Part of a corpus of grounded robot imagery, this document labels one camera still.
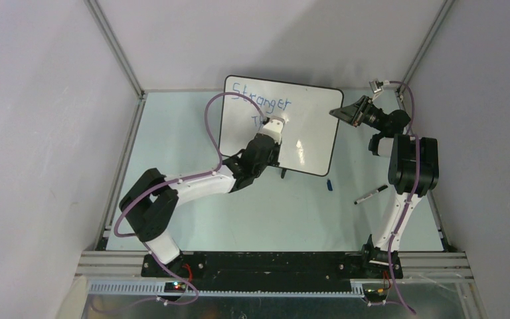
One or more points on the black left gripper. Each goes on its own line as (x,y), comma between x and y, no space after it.
(274,161)

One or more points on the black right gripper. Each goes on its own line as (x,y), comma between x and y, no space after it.
(352,113)

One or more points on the white whiteboard black frame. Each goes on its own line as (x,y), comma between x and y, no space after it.
(309,130)

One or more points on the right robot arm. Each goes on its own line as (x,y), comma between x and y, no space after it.
(412,172)

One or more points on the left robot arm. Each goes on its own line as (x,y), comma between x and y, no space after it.
(149,205)

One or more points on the black marker pen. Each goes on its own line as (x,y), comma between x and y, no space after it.
(370,194)

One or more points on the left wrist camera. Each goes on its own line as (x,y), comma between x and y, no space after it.
(273,127)

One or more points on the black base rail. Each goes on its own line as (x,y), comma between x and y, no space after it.
(268,271)

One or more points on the grey cable duct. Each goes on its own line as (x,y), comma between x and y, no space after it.
(162,288)

